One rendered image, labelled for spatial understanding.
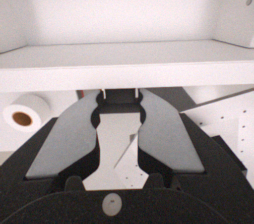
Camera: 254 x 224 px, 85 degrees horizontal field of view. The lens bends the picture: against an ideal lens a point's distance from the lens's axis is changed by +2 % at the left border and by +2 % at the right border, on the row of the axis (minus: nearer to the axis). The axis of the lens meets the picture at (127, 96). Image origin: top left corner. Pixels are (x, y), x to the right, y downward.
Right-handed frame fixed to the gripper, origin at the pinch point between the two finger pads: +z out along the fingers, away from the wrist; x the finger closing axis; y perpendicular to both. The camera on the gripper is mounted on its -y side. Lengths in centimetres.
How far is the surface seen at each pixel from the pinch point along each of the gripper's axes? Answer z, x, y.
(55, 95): 14.8, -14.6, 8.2
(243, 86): 91, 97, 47
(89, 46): 5.3, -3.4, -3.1
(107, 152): 91, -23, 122
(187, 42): 5.8, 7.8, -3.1
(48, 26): 7.2, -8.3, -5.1
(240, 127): 14.9, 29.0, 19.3
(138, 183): 14.9, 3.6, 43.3
